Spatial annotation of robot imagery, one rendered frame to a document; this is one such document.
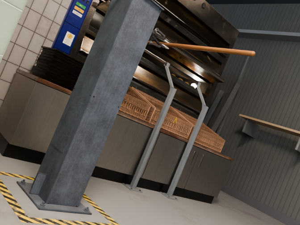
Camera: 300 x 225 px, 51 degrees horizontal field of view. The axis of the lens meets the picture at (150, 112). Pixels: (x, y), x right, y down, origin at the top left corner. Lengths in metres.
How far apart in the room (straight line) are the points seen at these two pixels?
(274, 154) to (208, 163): 2.06
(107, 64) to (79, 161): 0.53
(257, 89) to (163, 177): 3.20
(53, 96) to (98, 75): 0.70
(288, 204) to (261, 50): 2.69
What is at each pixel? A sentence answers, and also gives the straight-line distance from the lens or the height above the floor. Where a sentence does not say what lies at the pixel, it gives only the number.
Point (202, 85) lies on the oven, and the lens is 4.12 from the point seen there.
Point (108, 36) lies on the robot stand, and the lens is 1.72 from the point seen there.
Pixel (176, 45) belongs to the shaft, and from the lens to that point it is 2.35.
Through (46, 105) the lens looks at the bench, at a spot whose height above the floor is 0.42.
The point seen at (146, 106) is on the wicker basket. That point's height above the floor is 0.70.
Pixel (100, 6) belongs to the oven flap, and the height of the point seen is 1.37.
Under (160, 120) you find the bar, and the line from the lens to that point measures 2.73.
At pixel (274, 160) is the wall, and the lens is 5.32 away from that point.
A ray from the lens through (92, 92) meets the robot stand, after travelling 1.63.
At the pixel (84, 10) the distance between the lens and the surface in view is 2.89.
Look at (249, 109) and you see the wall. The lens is 5.72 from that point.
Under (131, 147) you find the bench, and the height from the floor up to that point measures 0.33.
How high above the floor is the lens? 0.58
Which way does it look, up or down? 2 degrees up
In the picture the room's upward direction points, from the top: 23 degrees clockwise
